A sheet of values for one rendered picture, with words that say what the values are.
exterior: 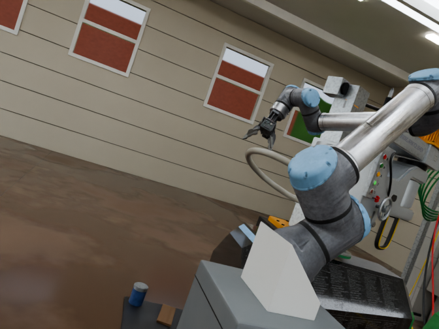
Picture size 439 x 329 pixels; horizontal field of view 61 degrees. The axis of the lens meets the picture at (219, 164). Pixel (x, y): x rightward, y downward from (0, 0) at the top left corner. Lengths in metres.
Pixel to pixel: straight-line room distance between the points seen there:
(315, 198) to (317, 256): 0.18
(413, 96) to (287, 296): 0.78
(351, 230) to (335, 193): 0.15
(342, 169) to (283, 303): 0.42
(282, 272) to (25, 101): 7.39
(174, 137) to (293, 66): 3.19
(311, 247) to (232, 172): 7.47
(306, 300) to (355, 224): 0.27
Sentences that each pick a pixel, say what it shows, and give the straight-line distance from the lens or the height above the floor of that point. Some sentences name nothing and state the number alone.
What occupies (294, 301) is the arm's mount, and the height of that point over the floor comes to 0.89.
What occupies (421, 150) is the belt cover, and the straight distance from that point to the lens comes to 2.75.
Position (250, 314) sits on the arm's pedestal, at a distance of 1.06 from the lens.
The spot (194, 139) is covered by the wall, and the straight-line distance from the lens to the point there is 8.23.
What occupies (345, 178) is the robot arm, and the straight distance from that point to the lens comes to 1.13.
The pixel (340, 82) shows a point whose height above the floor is 2.03.
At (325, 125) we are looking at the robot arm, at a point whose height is 1.49.
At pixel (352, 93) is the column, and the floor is 1.98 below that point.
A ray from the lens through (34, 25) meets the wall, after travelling 8.21.
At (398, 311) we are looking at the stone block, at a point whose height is 0.67.
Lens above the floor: 1.25
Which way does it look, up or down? 3 degrees down
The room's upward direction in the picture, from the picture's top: 19 degrees clockwise
